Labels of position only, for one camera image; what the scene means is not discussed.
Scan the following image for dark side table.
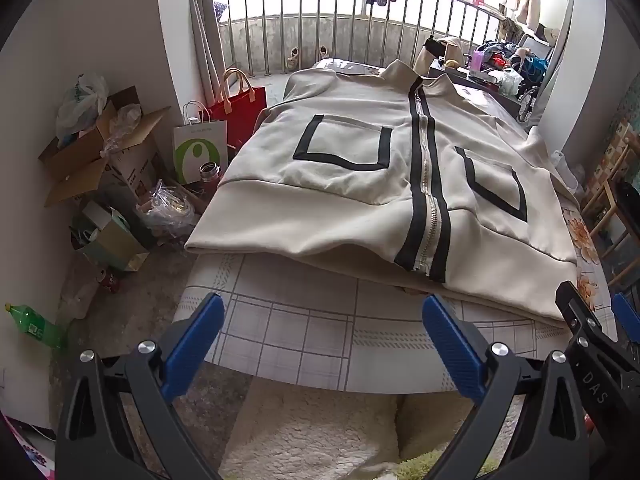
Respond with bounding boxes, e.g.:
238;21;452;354
425;57;526;121

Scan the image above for grey door curtain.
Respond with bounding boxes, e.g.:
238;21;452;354
530;0;591;161

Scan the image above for wooden crate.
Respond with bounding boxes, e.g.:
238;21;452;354
180;180;211;216

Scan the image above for pink printed paper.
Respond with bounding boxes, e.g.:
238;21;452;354
0;415;56;480

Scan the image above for metal balcony railing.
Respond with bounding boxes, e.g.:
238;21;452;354
210;0;506;78

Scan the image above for white paper bag green print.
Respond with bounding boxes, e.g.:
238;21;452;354
173;101;229;186

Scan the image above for wooden chair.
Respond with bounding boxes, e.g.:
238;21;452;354
580;130;640;281

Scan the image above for pile of colourful clothes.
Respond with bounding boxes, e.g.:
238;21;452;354
472;40;551;96

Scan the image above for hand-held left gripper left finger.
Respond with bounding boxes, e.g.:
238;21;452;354
55;292;226;480

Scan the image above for open cardboard box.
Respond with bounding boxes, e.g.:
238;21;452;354
39;86;173;208

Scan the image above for crumpled clear plastic wrap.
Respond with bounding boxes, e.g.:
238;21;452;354
102;104;143;158

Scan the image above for wheelchair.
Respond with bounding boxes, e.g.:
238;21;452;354
517;85;542;123

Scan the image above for red drink can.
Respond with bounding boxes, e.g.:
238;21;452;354
97;267;121;293

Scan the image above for cream zip jacket black stripes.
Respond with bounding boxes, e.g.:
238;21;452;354
184;59;593;323

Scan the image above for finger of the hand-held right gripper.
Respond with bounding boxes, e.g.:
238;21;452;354
555;281;640;456
611;292;640;346

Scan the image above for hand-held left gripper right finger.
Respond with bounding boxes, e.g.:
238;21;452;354
421;294;591;480

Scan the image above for clear plastic bag with contents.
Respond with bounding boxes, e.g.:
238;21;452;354
135;180;197;241

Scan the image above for black cloth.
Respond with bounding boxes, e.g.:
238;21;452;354
617;180;640;223

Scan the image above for green carton box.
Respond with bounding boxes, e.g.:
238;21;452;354
70;200;151;273

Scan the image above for white green plastic bag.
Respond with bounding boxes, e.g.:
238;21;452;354
55;72;110;141

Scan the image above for green plastic bottle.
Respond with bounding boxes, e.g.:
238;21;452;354
5;302;68;351

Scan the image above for red tote bag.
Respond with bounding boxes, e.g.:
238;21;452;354
207;67;268;148

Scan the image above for grey window curtain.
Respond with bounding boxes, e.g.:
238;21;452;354
187;0;228;106

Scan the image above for brown paper bag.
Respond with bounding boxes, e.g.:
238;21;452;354
412;35;466;78

